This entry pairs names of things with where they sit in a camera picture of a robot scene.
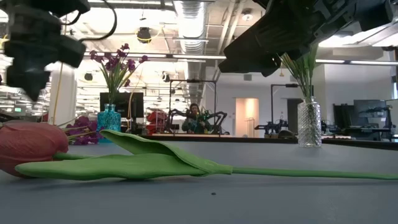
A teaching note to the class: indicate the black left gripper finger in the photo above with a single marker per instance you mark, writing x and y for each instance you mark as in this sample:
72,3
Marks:
29,81

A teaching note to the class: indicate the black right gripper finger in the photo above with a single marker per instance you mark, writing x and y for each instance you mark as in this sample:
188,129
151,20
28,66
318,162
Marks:
248,67
273,37

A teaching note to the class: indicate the red artificial flower bunch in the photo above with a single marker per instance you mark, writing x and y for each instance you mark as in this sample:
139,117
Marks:
303,74

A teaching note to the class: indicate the red artificial tulip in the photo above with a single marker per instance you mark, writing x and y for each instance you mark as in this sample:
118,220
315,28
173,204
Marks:
31,146

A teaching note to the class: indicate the purple artificial flower bunch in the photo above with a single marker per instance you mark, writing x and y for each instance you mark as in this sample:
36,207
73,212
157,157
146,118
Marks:
82,130
116,67

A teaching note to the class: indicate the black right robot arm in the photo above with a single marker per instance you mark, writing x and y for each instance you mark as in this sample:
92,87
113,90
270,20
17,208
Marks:
377,11

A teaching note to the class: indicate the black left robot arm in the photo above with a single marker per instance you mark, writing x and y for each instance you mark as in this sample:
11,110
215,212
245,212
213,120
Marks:
46,6

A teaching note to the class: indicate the background black robot arm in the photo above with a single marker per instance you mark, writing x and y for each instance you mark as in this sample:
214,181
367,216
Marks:
175,116
219,119

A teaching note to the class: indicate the clear textured glass vase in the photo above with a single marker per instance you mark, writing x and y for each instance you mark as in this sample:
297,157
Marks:
309,124

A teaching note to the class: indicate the blue glass vase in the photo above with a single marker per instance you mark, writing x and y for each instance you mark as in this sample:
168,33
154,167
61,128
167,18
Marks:
109,121

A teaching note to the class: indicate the background robot station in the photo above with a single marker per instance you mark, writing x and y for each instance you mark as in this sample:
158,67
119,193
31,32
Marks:
270,127

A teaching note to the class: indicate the person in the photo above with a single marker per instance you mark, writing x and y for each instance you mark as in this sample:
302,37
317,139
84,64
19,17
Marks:
194,121

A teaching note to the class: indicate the black computer monitor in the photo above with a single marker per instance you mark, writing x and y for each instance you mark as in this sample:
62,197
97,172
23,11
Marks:
130,104

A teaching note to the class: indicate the red storage bins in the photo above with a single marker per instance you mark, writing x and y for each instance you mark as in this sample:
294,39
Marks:
157,121

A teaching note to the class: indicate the background dark monitor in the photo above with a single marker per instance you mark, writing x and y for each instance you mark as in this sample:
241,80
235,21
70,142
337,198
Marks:
370,113

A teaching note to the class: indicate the blue-grey table mat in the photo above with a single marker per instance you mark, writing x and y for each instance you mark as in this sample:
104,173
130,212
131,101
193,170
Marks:
217,205

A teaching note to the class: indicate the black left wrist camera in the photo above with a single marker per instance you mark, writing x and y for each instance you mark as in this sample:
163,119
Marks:
73,51

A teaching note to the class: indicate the background black metal frame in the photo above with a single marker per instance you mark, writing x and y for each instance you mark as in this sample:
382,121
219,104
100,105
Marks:
192,81

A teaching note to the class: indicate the black aluminium table frame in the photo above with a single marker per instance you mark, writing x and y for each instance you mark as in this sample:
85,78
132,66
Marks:
248,139

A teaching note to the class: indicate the silver ceiling air duct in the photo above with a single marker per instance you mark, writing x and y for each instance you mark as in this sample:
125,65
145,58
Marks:
189,25

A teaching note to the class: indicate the black ceiling dome camera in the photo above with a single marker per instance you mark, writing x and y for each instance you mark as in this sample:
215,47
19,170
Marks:
144,35

